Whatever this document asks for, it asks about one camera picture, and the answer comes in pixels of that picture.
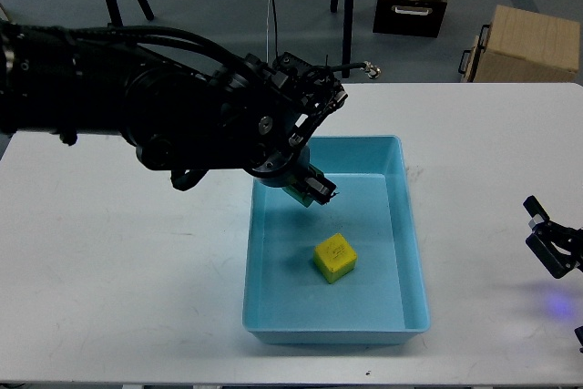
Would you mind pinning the yellow wooden cube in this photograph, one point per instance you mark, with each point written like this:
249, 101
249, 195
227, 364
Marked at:
334, 258

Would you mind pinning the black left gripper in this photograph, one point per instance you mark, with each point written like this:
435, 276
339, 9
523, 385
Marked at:
281, 170

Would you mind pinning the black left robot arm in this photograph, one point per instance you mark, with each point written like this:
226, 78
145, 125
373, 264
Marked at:
186, 104

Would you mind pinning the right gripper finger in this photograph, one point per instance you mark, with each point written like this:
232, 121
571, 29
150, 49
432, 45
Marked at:
559, 248

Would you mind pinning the light blue plastic bin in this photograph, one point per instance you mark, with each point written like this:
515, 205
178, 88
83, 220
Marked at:
382, 300

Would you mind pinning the green wooden cube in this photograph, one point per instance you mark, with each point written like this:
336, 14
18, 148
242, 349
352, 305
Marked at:
295, 189

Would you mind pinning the dark drawer box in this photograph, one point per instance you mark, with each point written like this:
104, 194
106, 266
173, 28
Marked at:
409, 17

